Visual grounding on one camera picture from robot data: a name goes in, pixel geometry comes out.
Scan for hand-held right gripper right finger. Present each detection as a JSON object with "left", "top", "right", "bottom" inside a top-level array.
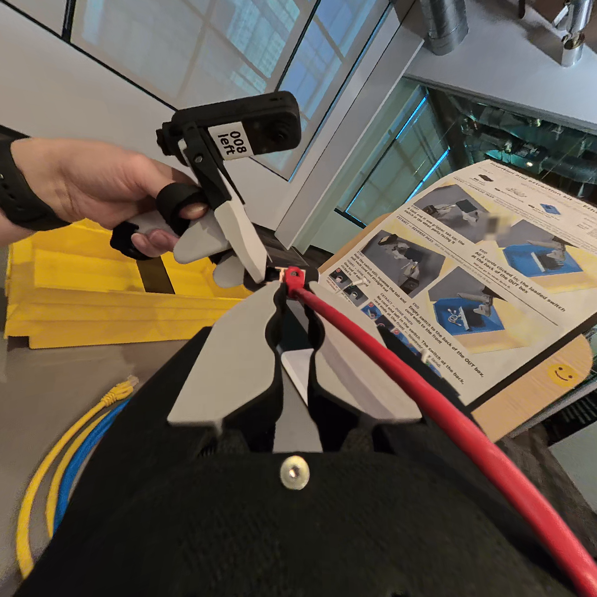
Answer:
[{"left": 305, "top": 281, "right": 424, "bottom": 424}]

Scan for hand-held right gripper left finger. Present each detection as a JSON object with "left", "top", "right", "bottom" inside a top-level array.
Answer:
[{"left": 166, "top": 280, "right": 286, "bottom": 433}]

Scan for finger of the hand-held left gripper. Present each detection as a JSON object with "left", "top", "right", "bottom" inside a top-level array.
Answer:
[
  {"left": 214, "top": 200, "right": 270, "bottom": 284},
  {"left": 214, "top": 254, "right": 245, "bottom": 289}
]

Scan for black network switch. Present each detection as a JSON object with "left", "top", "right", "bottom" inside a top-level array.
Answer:
[{"left": 244, "top": 229, "right": 308, "bottom": 292}]

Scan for red ethernet cable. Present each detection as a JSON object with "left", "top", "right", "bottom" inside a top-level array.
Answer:
[{"left": 285, "top": 266, "right": 597, "bottom": 597}]

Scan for blue ethernet cable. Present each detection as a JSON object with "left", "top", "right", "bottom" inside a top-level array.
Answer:
[{"left": 53, "top": 399, "right": 131, "bottom": 532}]

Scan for person's left hand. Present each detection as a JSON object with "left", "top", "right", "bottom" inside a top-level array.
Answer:
[{"left": 10, "top": 137, "right": 210, "bottom": 258}]

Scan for yellow plastic bin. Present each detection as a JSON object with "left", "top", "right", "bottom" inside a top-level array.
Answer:
[{"left": 4, "top": 219, "right": 262, "bottom": 349}]

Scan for printed instruction sheet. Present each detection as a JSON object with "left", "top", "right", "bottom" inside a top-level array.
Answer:
[{"left": 326, "top": 159, "right": 597, "bottom": 406}]

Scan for teal glass partition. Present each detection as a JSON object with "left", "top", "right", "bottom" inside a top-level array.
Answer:
[{"left": 336, "top": 84, "right": 455, "bottom": 227}]

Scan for wooden display board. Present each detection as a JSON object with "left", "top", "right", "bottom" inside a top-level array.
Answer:
[{"left": 317, "top": 159, "right": 595, "bottom": 441}]

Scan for black wristband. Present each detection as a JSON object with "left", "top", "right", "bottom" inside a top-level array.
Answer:
[{"left": 0, "top": 135, "right": 71, "bottom": 231}]

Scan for yellow smiley sticker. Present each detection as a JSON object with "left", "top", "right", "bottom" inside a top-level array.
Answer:
[{"left": 547, "top": 364, "right": 579, "bottom": 388}]

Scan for shiny silver ceiling pipes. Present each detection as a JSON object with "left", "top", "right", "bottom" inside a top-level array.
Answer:
[{"left": 553, "top": 0, "right": 594, "bottom": 67}]

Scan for yellow ethernet cable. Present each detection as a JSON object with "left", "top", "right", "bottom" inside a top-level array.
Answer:
[{"left": 16, "top": 375, "right": 140, "bottom": 579}]

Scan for silver spiral duct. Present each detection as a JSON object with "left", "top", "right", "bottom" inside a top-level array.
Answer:
[{"left": 420, "top": 0, "right": 469, "bottom": 56}]

